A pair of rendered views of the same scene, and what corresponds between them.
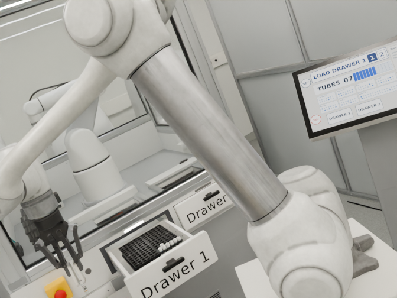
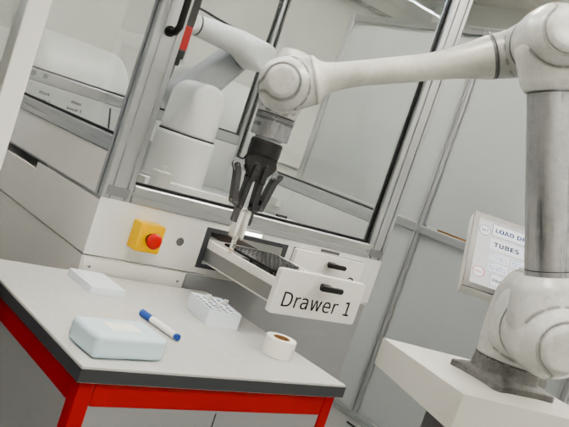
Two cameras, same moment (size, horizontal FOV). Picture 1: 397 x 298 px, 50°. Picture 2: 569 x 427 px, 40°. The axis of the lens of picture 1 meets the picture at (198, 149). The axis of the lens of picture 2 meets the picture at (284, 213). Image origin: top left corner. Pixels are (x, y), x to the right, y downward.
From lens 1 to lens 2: 1.15 m
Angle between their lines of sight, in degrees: 21
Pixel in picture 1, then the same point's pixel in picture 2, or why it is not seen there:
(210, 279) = not seen: hidden behind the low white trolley
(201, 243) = (354, 293)
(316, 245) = not seen: outside the picture
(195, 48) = (425, 110)
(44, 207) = (284, 134)
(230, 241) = (305, 335)
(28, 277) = (131, 193)
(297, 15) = (449, 166)
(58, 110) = (409, 63)
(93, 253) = (198, 227)
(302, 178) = not seen: hidden behind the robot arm
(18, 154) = (362, 69)
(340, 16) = (502, 201)
